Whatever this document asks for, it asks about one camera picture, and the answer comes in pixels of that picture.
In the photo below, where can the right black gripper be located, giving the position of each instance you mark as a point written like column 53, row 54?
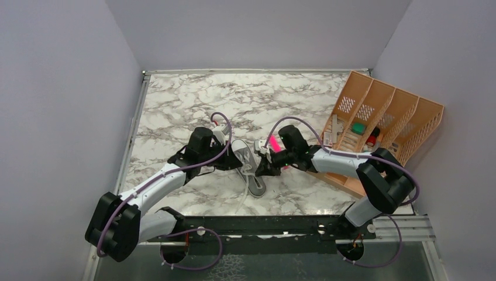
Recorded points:
column 267, row 168

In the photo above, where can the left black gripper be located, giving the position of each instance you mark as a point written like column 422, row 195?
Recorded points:
column 230, row 160

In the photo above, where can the grey canvas sneaker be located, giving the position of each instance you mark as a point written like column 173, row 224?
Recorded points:
column 253, row 185

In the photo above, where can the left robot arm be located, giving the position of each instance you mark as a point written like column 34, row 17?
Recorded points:
column 120, row 222

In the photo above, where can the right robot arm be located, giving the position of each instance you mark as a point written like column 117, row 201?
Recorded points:
column 385, row 181

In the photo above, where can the pink plastic bar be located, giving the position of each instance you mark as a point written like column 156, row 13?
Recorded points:
column 275, row 144

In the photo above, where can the green cap item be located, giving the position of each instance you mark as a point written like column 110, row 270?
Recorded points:
column 358, row 128

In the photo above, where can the orange plastic organizer tray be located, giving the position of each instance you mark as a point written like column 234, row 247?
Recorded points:
column 406, row 120

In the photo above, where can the red cap bottle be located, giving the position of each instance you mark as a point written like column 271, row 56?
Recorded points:
column 372, row 139

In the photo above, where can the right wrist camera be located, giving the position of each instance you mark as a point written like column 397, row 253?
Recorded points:
column 262, row 150

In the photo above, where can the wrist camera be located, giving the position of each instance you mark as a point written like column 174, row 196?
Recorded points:
column 221, row 134
column 262, row 150

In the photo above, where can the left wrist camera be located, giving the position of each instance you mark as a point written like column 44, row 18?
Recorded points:
column 221, row 134

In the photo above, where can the grey metal bracket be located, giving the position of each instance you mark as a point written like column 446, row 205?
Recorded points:
column 332, row 131

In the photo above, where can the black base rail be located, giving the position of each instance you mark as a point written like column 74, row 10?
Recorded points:
column 263, row 235

